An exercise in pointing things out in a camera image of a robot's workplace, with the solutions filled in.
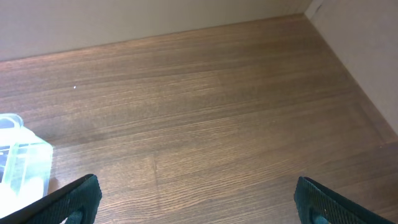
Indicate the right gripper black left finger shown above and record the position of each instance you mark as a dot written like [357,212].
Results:
[76,202]

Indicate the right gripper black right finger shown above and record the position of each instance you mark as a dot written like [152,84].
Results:
[318,204]

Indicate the right clear plastic container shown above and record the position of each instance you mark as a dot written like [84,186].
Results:
[26,162]

